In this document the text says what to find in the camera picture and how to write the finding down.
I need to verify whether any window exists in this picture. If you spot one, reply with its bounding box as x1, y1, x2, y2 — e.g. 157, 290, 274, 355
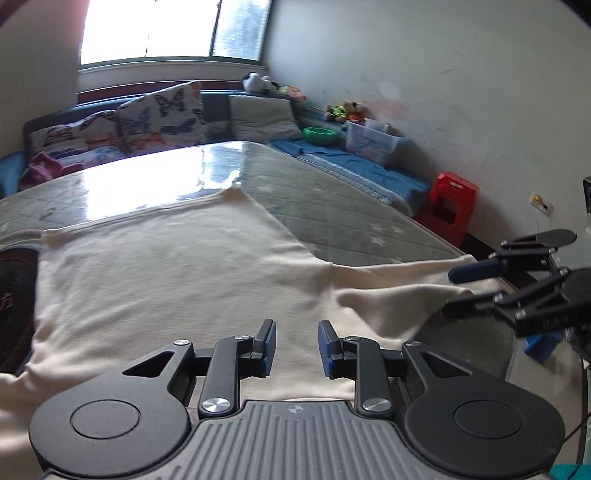
78, 0, 276, 66

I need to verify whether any grey cushion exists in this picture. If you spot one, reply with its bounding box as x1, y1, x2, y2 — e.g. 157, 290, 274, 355
228, 95, 304, 142

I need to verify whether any white wall socket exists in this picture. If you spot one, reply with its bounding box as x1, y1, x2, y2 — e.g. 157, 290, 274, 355
529, 192, 556, 216

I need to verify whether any clear plastic storage box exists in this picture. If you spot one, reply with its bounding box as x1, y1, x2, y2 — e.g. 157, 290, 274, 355
344, 119, 403, 165

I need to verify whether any round black induction cooktop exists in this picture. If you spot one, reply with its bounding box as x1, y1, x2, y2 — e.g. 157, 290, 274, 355
0, 247, 41, 376

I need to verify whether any blue sofa mat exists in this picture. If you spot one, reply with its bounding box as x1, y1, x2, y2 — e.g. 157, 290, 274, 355
268, 138, 433, 214

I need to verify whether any cream knit garment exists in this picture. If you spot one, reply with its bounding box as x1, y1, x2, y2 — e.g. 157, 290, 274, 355
0, 187, 502, 467

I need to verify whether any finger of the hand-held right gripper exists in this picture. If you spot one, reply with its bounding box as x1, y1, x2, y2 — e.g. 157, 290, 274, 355
448, 228, 579, 284
442, 267, 572, 324

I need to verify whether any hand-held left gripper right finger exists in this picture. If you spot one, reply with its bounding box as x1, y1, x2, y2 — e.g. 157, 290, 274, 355
318, 320, 472, 420

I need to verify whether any colourful plush toy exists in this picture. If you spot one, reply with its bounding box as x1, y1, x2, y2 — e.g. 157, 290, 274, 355
276, 84, 308, 103

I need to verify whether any blue sofa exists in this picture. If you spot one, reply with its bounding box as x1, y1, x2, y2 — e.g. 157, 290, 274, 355
0, 90, 435, 217

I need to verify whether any black and white plush toy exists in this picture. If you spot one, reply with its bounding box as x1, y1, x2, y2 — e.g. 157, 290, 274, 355
243, 72, 274, 94

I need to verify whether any red plastic stool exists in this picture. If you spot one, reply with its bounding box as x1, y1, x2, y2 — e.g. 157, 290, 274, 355
414, 172, 480, 246

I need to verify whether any butterfly print cushion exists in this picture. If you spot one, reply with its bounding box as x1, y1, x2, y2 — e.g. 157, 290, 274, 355
116, 80, 207, 154
28, 111, 126, 163

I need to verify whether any green plastic bowl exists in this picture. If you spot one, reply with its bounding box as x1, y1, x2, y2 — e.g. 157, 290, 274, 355
302, 126, 338, 147

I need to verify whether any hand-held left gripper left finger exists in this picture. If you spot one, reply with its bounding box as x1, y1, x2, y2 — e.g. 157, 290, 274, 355
121, 318, 278, 420

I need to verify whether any pile of small plush toys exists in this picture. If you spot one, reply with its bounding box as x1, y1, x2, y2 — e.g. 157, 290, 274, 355
324, 100, 369, 124

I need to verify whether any pink cloth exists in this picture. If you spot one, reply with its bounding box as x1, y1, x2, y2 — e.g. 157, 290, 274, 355
19, 151, 64, 189

